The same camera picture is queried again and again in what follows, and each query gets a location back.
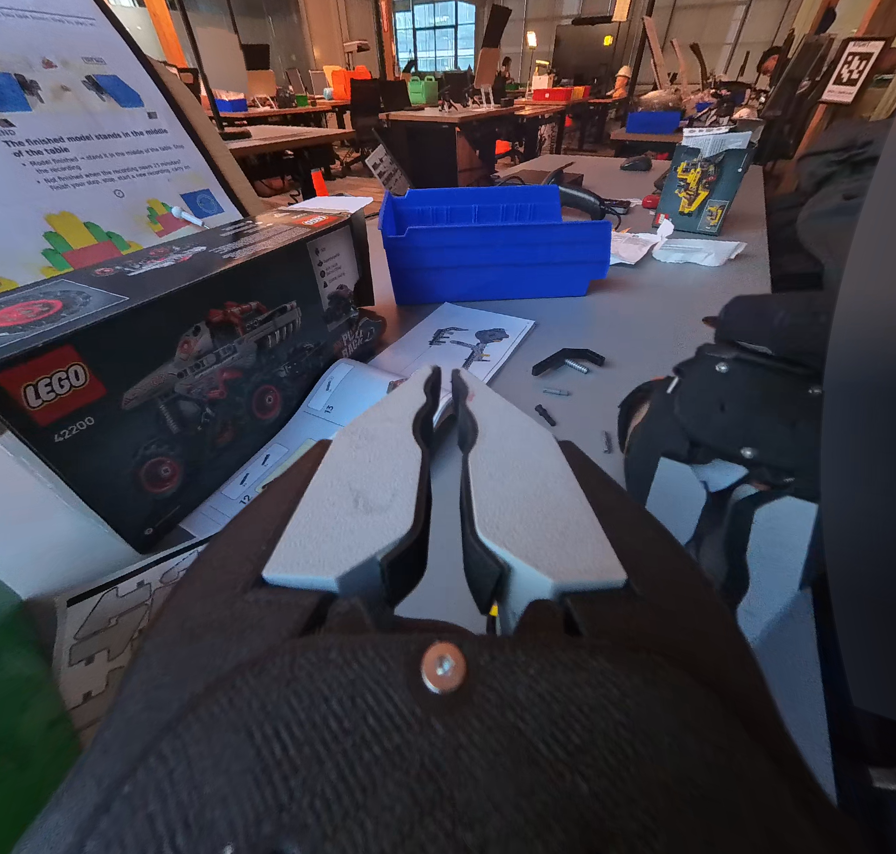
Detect small printed card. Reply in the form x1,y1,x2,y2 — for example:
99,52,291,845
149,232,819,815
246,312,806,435
364,144,412,197

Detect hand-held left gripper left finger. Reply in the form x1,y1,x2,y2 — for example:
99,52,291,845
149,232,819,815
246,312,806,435
261,366,442,604

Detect fiducial marker sign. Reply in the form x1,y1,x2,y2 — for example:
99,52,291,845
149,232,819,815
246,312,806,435
818,36,891,106

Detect printed outline paper sheet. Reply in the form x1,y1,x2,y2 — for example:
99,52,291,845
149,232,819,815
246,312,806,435
55,544,211,739

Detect black barcode scanner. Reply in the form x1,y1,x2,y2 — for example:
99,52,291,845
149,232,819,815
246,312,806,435
546,168,624,223

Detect white plastic bags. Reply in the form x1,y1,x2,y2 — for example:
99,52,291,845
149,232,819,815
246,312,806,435
609,218,748,268

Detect white instruction booklet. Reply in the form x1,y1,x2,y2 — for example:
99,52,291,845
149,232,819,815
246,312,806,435
181,301,536,541

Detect black angled piece with spring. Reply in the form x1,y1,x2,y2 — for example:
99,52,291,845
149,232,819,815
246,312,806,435
531,347,606,377

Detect wooden work table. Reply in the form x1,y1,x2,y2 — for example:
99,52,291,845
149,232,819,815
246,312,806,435
223,124,356,193
385,103,520,188

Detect green plastic object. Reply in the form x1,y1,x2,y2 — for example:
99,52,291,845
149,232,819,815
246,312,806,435
0,579,79,816

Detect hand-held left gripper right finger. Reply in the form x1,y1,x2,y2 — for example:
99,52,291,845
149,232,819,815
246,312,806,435
451,368,629,635

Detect black toy truck box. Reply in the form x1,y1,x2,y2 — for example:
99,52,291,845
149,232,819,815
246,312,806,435
0,208,375,554

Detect flat blue storage bin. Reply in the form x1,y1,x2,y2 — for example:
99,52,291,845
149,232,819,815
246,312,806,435
625,109,684,135

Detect black monitor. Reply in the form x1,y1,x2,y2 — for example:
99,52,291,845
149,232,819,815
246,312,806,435
552,23,618,89

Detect yellow vehicle toy box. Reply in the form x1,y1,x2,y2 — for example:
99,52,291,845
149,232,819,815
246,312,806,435
653,141,756,236

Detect white instruction sign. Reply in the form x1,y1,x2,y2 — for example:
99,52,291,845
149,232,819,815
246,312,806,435
0,0,246,293

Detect large blue plastic bin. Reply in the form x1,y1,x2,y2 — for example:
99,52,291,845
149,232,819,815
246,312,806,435
378,184,613,306

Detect large window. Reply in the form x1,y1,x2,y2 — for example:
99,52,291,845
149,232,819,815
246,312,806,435
392,0,477,72

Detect white paper sheet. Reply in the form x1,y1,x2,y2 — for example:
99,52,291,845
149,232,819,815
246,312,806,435
286,196,375,215

